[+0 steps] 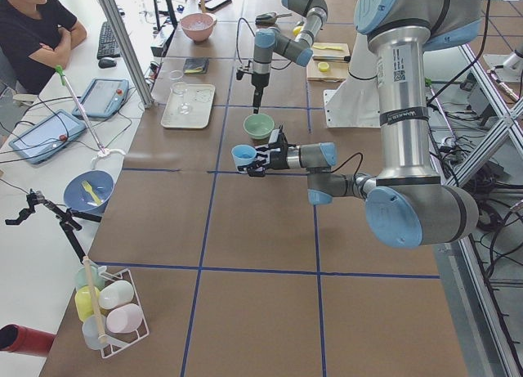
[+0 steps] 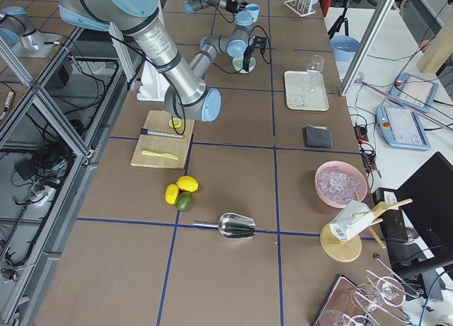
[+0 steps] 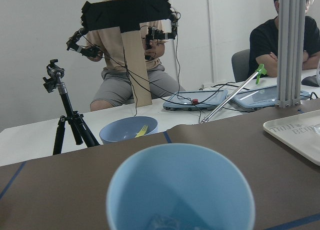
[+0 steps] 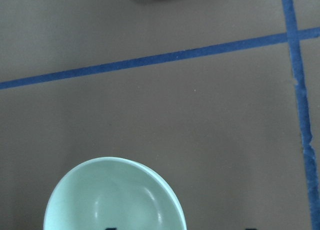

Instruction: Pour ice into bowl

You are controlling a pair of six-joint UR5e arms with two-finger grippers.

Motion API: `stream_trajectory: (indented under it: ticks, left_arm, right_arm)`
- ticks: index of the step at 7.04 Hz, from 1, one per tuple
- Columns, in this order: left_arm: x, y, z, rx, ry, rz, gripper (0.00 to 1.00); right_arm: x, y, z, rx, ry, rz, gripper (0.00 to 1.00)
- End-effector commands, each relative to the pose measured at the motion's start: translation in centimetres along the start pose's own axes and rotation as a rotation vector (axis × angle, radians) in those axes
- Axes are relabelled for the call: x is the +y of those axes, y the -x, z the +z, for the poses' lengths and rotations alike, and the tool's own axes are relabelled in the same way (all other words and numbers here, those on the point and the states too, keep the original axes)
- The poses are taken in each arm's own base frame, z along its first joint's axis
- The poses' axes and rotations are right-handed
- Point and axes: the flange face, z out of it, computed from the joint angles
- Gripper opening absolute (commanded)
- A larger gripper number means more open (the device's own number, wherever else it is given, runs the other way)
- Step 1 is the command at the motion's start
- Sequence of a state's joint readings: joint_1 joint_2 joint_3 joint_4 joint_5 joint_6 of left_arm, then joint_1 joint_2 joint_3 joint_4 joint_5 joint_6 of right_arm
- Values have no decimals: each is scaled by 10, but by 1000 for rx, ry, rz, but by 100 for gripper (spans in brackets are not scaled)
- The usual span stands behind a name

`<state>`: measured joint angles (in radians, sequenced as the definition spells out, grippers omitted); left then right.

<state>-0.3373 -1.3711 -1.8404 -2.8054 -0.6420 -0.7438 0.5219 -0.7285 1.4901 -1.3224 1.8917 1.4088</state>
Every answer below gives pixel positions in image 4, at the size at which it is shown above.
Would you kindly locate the green ceramic bowl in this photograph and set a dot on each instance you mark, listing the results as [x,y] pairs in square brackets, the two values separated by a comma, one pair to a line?
[112,192]

